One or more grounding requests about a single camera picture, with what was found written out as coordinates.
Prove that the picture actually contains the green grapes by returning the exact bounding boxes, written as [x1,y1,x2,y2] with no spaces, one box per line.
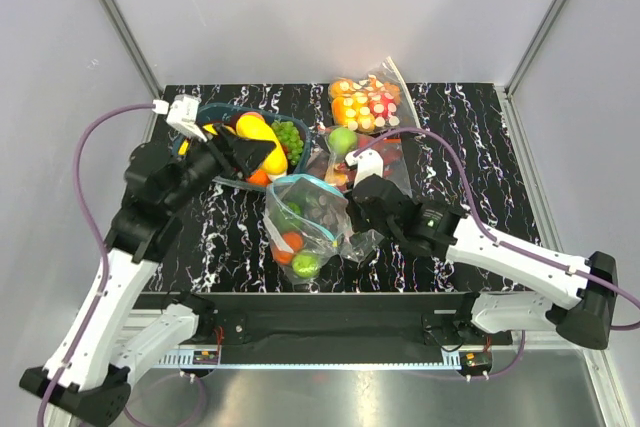
[271,121,304,166]

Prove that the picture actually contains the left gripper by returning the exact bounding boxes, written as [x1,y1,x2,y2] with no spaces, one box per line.
[165,121,277,211]

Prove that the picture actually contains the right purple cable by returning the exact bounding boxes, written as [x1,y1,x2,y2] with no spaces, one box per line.
[352,126,640,333]

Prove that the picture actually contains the vegetable zip bag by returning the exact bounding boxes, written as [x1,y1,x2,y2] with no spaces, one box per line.
[304,124,414,264]

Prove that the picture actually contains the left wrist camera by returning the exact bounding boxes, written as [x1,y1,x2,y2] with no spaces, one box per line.
[152,94,208,142]

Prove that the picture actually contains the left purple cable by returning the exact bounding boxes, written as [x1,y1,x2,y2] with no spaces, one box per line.
[37,102,161,427]

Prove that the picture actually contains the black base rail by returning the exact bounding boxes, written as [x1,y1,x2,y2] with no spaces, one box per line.
[154,291,516,366]

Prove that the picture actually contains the purple cable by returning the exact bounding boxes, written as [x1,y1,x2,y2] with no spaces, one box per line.
[37,102,161,427]
[352,126,640,333]

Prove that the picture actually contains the orange in basket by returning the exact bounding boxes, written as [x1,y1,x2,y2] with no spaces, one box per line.
[247,169,271,187]

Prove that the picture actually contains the sliced fruit zip bag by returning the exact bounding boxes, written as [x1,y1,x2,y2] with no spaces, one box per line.
[328,57,419,134]

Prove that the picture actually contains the fake yellow lemon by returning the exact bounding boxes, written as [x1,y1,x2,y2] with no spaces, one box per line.
[235,115,288,177]

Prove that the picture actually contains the orange in bag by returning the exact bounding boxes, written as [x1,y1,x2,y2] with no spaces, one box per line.
[273,232,304,265]

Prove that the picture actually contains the yellow banana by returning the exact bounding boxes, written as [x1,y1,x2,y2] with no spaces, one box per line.
[177,139,190,156]

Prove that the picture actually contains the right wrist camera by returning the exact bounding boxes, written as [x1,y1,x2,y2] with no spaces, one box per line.
[345,149,384,186]

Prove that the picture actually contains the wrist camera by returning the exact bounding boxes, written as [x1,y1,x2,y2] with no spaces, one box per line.
[152,94,208,142]
[345,149,384,186]

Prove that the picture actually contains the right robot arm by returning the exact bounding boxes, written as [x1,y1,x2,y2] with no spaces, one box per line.
[352,174,617,350]

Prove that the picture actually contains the green apple in bag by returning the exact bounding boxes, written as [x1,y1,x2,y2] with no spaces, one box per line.
[291,251,321,279]

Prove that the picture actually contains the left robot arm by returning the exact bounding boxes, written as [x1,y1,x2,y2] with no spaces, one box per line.
[19,127,276,426]

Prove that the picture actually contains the fake peach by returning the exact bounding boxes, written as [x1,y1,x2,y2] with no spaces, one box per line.
[243,111,265,122]

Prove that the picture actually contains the teal plastic basket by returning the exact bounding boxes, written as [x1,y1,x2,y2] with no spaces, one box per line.
[172,103,311,193]

